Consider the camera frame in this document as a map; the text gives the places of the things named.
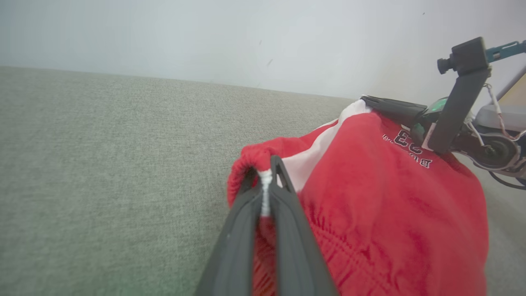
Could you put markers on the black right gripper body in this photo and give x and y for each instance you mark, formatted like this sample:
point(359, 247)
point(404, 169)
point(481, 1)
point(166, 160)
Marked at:
point(456, 119)

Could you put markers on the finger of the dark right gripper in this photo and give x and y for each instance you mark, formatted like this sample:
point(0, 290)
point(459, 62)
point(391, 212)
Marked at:
point(398, 110)

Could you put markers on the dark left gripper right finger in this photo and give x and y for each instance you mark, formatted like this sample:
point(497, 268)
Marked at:
point(296, 255)

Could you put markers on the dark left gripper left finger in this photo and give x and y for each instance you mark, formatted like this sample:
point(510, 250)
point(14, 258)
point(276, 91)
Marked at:
point(234, 255)

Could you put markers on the red shorts with white trim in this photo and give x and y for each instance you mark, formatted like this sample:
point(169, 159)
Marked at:
point(390, 213)

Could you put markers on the grey fabric sofa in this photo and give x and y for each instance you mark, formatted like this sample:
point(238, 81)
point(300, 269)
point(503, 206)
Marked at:
point(102, 172)

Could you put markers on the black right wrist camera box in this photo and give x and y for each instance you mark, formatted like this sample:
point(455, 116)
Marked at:
point(468, 55)

